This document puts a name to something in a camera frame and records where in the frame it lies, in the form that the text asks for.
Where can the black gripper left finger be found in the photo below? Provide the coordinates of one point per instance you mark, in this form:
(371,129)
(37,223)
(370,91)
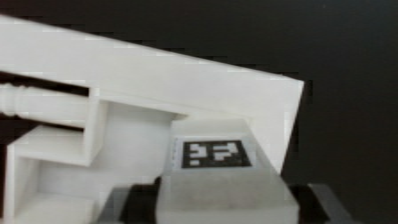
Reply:
(130,205)

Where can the white chair seat with pegs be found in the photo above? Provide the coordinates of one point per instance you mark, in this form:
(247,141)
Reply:
(96,147)

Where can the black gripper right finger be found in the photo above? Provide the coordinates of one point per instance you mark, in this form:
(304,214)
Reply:
(322,209)

